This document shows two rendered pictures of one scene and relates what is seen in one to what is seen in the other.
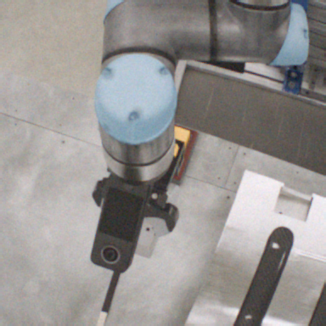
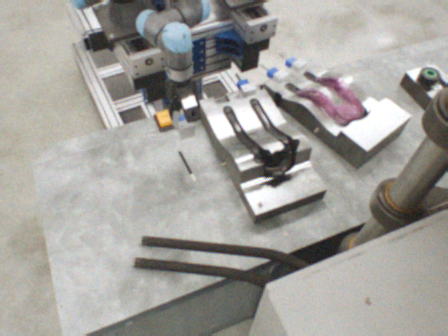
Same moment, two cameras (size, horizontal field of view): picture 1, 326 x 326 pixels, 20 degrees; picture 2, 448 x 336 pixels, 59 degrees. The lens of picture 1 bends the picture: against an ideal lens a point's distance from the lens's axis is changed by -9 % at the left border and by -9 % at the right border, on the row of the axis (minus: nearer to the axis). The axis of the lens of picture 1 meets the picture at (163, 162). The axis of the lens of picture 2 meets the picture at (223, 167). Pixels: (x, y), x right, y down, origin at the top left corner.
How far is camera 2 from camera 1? 0.68 m
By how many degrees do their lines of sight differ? 25
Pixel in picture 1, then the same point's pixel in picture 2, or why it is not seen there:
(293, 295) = (247, 120)
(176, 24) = (169, 16)
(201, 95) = not seen: hidden behind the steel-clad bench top
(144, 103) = (184, 31)
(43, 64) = not seen: hidden behind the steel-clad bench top
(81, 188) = (150, 146)
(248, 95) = not seen: hidden behind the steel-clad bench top
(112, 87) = (171, 32)
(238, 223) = (210, 114)
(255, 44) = (195, 12)
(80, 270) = (172, 168)
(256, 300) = (237, 129)
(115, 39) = (155, 29)
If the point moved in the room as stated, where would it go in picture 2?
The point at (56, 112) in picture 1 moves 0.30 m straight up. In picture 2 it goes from (121, 133) to (104, 71)
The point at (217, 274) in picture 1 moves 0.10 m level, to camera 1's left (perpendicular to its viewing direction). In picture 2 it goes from (218, 129) to (196, 144)
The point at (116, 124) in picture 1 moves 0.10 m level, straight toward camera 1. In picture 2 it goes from (180, 43) to (208, 60)
